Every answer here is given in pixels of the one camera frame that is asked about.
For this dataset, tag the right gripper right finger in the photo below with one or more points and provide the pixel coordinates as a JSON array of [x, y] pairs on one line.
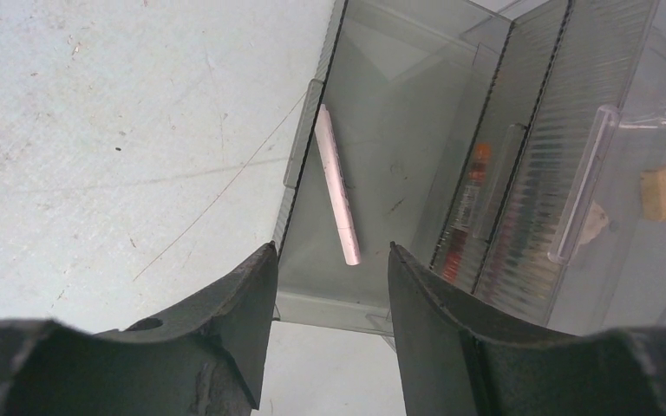
[[458, 355]]

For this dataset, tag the small cork block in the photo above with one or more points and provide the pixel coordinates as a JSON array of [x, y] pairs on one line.
[[653, 194]]

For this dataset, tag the red marker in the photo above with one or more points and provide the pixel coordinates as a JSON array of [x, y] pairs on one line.
[[476, 175]]

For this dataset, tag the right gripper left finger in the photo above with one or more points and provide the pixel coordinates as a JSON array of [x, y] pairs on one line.
[[204, 355]]

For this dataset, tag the white marker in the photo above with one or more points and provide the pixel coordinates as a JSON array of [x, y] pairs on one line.
[[332, 171]]

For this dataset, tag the clear plastic drawer cabinet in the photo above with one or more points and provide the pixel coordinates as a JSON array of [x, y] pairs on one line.
[[520, 154]]

